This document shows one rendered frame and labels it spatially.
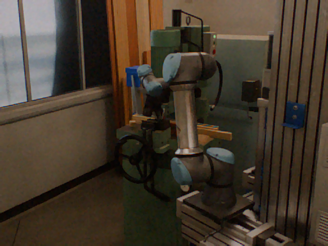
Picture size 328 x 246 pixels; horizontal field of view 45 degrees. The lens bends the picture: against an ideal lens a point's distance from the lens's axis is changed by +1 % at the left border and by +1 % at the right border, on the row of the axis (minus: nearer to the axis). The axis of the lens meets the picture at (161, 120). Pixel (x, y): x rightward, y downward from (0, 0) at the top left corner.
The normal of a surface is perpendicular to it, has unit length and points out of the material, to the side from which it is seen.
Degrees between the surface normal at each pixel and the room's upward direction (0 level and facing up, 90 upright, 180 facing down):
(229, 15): 90
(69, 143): 90
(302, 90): 90
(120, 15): 87
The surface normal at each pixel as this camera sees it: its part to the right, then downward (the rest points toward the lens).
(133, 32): 0.83, 0.10
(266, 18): -0.55, 0.22
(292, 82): -0.75, 0.18
